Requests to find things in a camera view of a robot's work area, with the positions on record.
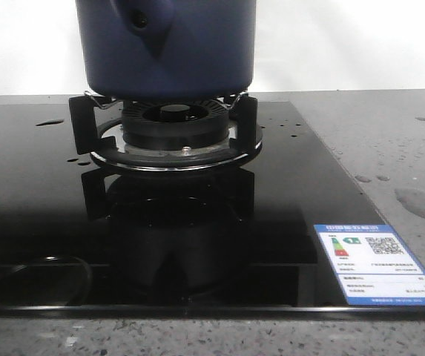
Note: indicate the black pot support grate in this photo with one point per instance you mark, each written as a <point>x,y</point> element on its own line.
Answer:
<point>106,145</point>

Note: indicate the dark blue cooking pot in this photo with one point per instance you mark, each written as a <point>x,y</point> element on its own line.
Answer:
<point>166,50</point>

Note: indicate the black gas burner head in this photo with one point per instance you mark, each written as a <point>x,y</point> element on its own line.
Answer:
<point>171,126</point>

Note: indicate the black glass gas hob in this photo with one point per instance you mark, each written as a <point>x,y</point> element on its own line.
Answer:
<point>77,240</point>

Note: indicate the blue energy rating label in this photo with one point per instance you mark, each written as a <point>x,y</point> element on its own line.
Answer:
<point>373,265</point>

